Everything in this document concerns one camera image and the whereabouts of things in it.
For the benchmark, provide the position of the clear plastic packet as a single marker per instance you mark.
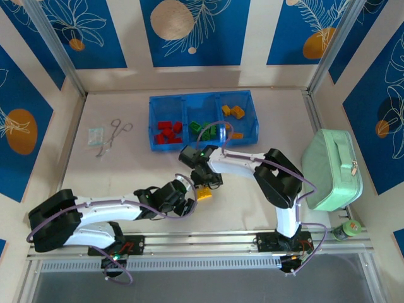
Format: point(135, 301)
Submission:
point(95, 136)

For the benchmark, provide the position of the green tape roll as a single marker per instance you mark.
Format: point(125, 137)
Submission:
point(347, 229)

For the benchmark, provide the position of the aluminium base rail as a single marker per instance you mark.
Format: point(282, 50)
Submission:
point(202, 243)

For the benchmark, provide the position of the long green lego brick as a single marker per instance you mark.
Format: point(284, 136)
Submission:
point(205, 134)

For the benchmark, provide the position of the long yellow lego brick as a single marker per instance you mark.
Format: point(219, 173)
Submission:
point(237, 136)

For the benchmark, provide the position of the blue three-compartment plastic bin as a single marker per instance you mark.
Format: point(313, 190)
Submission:
point(202, 107)

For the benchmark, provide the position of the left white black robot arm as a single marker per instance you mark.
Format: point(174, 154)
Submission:
point(107, 208)

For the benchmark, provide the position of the metal forceps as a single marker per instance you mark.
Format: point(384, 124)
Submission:
point(111, 136)

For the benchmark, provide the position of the mint green zip case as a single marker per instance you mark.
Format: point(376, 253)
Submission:
point(328, 176)

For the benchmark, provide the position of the blue floral wall panel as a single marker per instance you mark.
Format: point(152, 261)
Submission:
point(34, 47)
point(360, 34)
point(221, 47)
point(19, 164)
point(372, 142)
point(94, 47)
point(284, 31)

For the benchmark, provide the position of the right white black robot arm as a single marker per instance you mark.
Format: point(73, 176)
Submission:
point(240, 162)

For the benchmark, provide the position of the red lego brick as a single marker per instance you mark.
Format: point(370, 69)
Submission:
point(159, 139)
point(175, 140)
point(164, 125)
point(169, 134)
point(177, 127)

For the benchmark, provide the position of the aluminium frame post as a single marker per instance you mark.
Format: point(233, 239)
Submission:
point(337, 41)
point(53, 41)

